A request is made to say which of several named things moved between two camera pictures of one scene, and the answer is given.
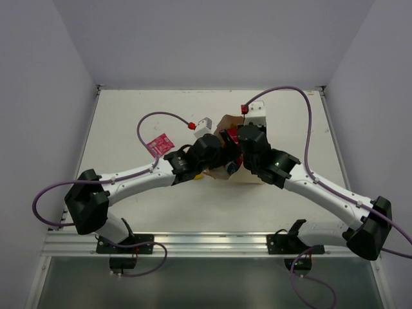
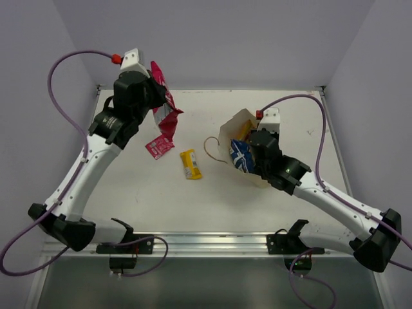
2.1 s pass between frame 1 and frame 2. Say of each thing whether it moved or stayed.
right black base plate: stayed
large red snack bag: moved
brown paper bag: moved
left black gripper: moved
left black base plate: stayed
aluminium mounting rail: stayed
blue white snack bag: moved
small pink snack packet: stayed
